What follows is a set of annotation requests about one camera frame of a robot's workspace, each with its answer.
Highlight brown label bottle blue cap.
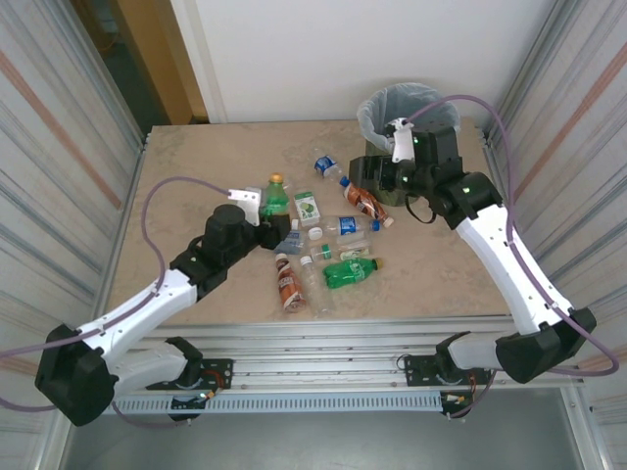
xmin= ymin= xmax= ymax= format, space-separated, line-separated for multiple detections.
xmin=339 ymin=175 xmax=396 ymax=229

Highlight clear bottle grey-blue label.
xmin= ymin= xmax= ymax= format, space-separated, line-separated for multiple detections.
xmin=273 ymin=224 xmax=308 ymax=255

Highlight white bottle lime label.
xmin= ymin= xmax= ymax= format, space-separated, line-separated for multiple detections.
xmin=292 ymin=190 xmax=323 ymax=229

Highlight green soda bottle yellow cap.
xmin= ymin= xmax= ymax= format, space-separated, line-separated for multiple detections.
xmin=262 ymin=171 xmax=293 ymax=219
xmin=321 ymin=257 xmax=386 ymax=290

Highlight crushed clear bottle blue label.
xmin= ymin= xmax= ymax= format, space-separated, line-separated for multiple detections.
xmin=313 ymin=154 xmax=347 ymax=182

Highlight brown drink bottle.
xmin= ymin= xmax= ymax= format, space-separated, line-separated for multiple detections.
xmin=274 ymin=253 xmax=309 ymax=314

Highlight water bottle bright blue label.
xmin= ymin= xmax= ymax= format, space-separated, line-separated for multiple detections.
xmin=320 ymin=214 xmax=383 ymax=236

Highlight clear bottle white cap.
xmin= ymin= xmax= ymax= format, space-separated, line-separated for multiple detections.
xmin=299 ymin=254 xmax=337 ymax=318

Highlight green waste bin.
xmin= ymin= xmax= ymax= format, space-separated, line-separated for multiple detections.
xmin=364 ymin=139 xmax=422 ymax=207

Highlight translucent plastic bin liner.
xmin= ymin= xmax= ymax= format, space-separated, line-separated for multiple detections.
xmin=356 ymin=81 xmax=461 ymax=148

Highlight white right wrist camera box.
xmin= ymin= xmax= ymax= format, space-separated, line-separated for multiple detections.
xmin=390 ymin=120 xmax=416 ymax=165

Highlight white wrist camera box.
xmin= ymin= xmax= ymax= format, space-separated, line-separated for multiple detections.
xmin=227 ymin=187 xmax=264 ymax=227
xmin=390 ymin=120 xmax=416 ymax=165

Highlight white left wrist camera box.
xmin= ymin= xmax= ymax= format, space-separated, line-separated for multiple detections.
xmin=227 ymin=187 xmax=264 ymax=227

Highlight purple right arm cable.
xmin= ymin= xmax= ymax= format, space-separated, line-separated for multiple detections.
xmin=402 ymin=94 xmax=621 ymax=422

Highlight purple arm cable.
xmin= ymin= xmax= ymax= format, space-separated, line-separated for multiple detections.
xmin=402 ymin=94 xmax=621 ymax=422
xmin=0 ymin=175 xmax=231 ymax=430

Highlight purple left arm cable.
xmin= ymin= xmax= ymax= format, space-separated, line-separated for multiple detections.
xmin=0 ymin=175 xmax=231 ymax=430

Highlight aluminium frame rails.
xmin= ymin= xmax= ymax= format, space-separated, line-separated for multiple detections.
xmin=52 ymin=315 xmax=588 ymax=397

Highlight slotted grey cable duct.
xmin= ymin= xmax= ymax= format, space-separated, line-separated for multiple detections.
xmin=71 ymin=393 xmax=445 ymax=416

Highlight brown wooden door frame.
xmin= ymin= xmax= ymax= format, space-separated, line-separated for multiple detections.
xmin=115 ymin=0 xmax=210 ymax=126

